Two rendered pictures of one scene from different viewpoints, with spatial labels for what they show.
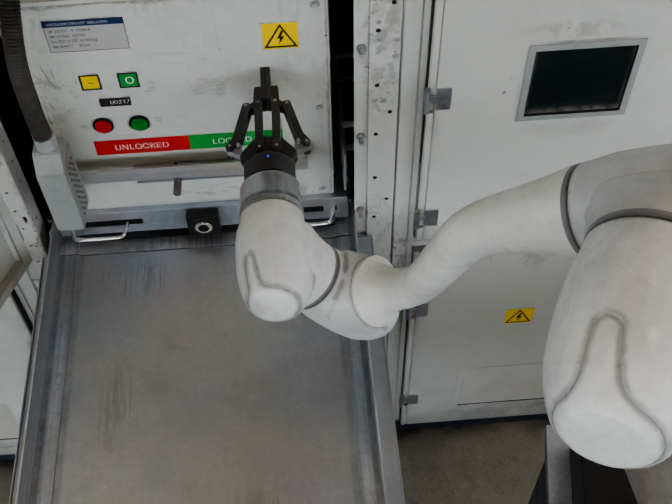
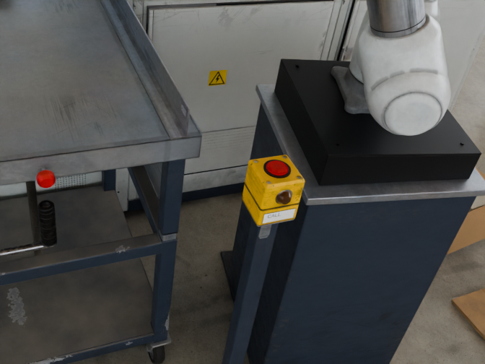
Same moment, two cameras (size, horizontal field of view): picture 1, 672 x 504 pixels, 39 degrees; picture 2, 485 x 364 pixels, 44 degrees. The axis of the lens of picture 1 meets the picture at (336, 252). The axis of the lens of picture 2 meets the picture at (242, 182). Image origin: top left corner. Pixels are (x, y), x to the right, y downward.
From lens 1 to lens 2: 0.90 m
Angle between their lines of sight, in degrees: 22
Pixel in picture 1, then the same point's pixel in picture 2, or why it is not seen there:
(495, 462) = (208, 218)
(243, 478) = (55, 91)
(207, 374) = (14, 47)
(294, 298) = not seen: outside the picture
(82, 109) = not seen: outside the picture
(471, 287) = (187, 46)
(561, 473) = (273, 102)
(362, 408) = (136, 57)
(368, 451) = (146, 74)
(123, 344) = not seen: outside the picture
